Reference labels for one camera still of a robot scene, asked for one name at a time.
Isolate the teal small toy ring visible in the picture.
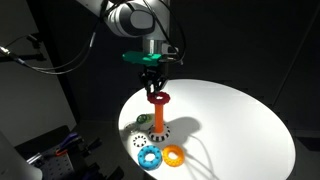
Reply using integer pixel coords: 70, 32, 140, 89
136, 113, 151, 125

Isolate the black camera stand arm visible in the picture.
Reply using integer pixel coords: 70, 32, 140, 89
0, 33, 47, 64

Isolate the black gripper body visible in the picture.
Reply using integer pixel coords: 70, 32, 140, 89
138, 64, 169, 82

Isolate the white rounded housing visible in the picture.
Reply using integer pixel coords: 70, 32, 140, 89
0, 130, 43, 180

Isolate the blue dotted toy ring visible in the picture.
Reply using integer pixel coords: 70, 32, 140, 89
137, 144, 164, 171

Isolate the yellow-green small toy ring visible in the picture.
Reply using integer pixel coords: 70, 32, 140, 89
143, 113, 156, 124

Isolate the red ribbed toy ring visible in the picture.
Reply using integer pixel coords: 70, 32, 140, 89
146, 91, 172, 105

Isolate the orange post striped base stacker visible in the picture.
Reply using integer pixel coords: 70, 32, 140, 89
147, 101, 172, 142

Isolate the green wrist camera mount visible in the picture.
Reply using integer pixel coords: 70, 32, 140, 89
121, 50, 162, 67

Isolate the black hanging cable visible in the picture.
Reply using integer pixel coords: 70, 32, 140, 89
0, 44, 102, 76

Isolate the black white striped small ring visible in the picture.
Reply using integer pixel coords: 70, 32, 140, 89
131, 134, 148, 149

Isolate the perforated metal breadboard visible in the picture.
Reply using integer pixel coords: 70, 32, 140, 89
14, 124, 125, 180

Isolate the orange ribbed toy ring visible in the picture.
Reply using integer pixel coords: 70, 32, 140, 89
161, 144, 186, 168

